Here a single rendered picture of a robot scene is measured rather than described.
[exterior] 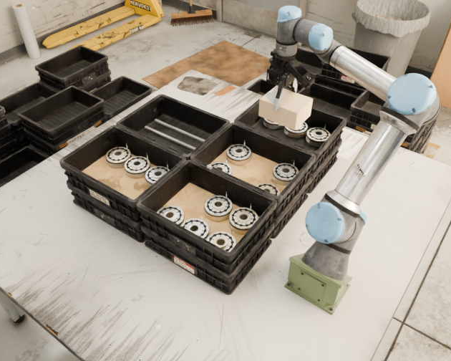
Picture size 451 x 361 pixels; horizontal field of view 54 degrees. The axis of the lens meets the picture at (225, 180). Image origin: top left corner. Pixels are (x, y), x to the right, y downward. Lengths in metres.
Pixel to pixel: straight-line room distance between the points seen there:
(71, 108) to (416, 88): 2.16
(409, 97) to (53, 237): 1.34
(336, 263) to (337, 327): 0.22
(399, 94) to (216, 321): 0.89
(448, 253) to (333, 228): 1.63
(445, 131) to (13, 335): 3.21
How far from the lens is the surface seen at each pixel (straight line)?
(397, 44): 3.77
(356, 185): 1.29
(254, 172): 1.77
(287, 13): 1.52
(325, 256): 1.43
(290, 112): 1.62
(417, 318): 2.51
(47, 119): 2.87
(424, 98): 1.27
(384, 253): 1.76
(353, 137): 2.26
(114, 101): 3.14
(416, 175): 2.13
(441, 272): 2.74
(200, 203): 1.65
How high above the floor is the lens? 2.00
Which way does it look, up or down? 42 degrees down
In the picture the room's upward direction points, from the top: straight up
